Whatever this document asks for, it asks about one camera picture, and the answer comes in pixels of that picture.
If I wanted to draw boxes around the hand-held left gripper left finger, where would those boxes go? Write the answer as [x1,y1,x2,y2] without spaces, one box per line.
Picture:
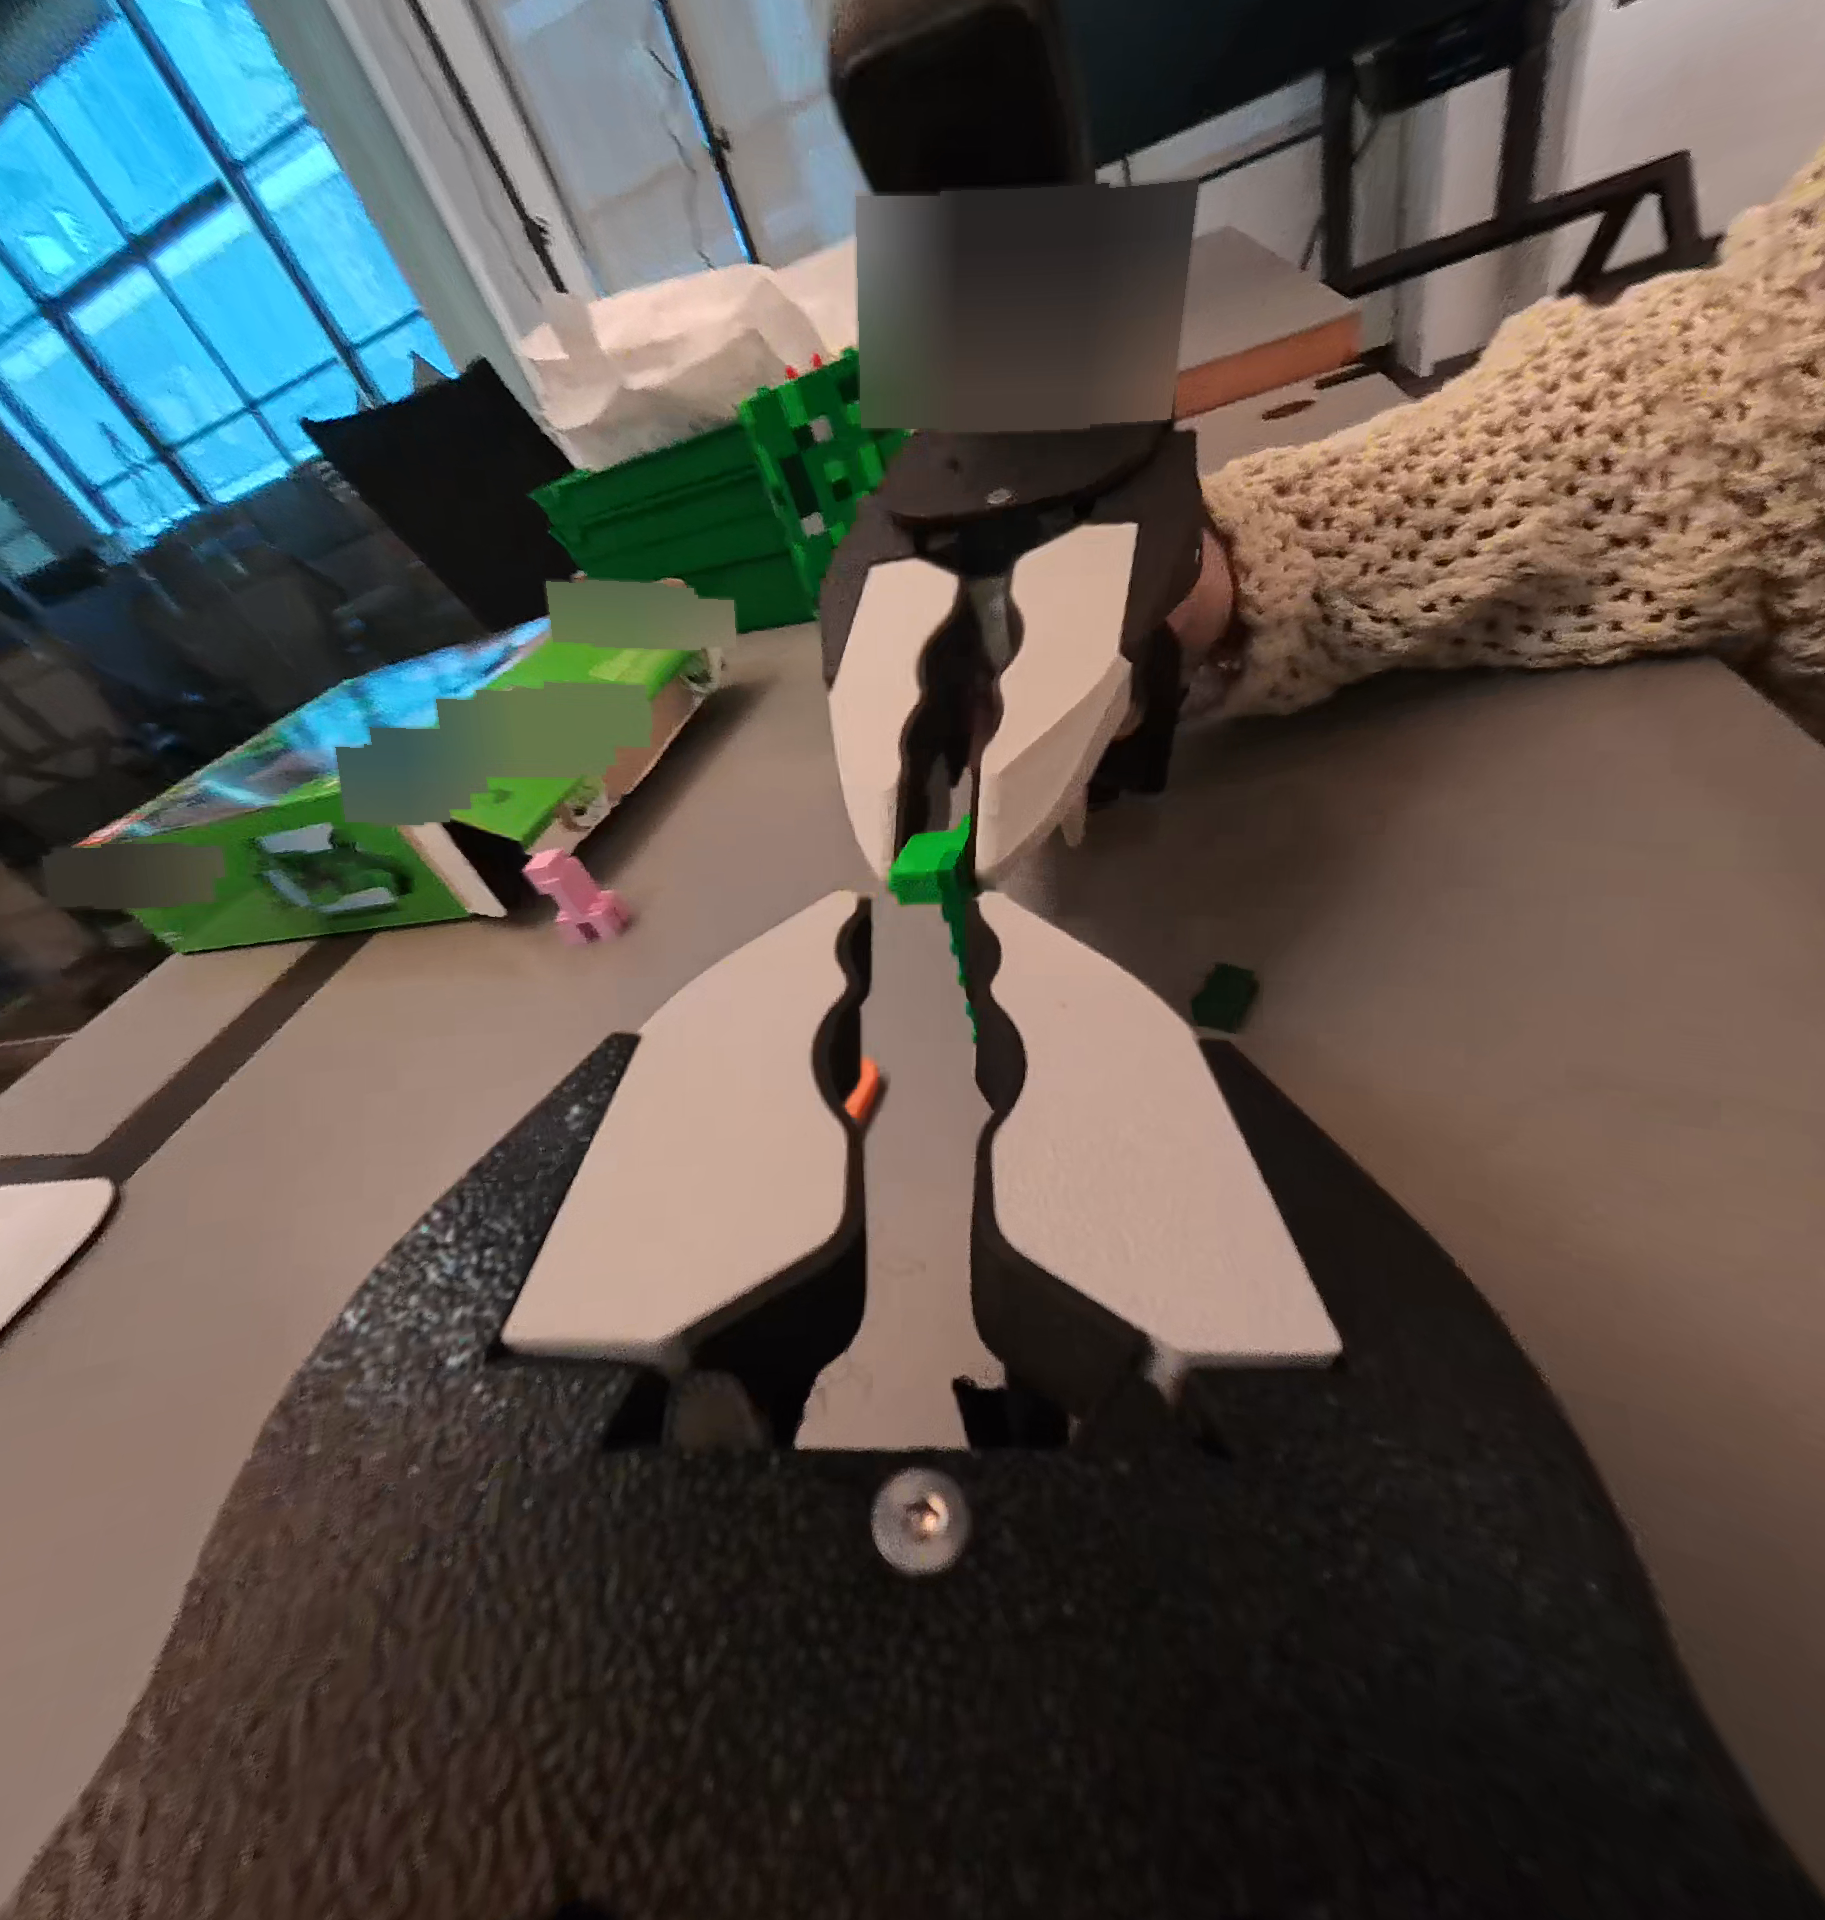
[493,886,877,1448]

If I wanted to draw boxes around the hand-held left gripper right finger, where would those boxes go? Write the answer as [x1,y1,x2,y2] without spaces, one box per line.
[968,900,1350,1454]

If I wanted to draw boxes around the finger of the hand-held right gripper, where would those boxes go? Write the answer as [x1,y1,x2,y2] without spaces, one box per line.
[825,557,977,889]
[968,524,1142,889]

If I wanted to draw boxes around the green lego plate assembly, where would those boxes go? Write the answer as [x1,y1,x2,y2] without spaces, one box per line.
[887,811,991,1048]

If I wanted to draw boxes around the person's right forearm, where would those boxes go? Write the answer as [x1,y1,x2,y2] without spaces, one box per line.
[1200,88,1825,724]

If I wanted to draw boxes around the green lego creeper figure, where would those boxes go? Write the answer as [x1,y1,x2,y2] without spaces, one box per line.
[737,344,917,604]

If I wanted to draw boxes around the pink lego pig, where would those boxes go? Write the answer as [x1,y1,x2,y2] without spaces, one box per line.
[522,844,634,949]

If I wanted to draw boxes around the green lego box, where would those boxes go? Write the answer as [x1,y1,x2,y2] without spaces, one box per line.
[74,604,737,957]

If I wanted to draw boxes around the person's right hand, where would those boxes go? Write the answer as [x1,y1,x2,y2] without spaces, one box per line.
[1163,527,1251,678]

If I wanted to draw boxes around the green plastic bins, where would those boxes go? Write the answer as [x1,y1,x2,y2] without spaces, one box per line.
[527,423,827,634]

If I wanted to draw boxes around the white paper bags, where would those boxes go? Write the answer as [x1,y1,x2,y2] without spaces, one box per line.
[516,259,872,478]

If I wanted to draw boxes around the black television stand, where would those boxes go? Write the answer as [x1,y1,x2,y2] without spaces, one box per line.
[1318,0,1712,304]

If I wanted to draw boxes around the white book stand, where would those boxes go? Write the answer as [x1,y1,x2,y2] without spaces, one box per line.
[0,1174,120,1383]

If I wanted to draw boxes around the large paned window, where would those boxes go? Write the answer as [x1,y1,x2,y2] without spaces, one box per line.
[0,0,458,543]

